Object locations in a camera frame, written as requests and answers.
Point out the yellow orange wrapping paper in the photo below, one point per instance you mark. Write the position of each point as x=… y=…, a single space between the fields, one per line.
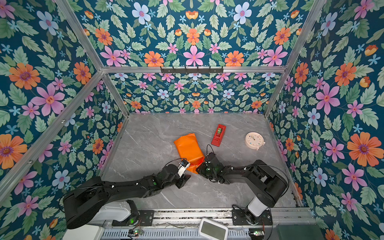
x=189 y=149

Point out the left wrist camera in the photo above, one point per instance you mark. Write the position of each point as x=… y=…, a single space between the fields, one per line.
x=183 y=166

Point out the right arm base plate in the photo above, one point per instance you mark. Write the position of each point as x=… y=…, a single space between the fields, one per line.
x=241 y=217

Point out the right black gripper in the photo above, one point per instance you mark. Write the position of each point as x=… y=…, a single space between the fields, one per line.
x=201 y=171

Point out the white box device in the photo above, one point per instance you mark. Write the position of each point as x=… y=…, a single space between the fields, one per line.
x=86 y=232

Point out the red tape dispenser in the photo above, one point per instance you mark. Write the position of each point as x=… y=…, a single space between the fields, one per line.
x=219 y=135

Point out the black hook rail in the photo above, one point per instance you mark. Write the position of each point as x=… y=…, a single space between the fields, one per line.
x=192 y=70

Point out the pink round alarm clock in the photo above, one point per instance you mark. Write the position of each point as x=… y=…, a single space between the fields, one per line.
x=254 y=141

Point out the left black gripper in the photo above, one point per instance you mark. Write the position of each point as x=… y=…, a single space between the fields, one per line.
x=184 y=180

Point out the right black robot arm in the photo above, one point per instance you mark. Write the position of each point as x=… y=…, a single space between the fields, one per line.
x=267 y=185

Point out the white timer display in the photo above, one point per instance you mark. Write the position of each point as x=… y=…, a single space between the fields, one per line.
x=212 y=230

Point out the green mat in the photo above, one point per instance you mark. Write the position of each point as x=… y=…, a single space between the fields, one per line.
x=299 y=232

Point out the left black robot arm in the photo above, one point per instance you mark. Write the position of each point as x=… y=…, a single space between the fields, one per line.
x=83 y=203

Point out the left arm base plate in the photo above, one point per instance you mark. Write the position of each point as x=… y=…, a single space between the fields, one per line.
x=143 y=218

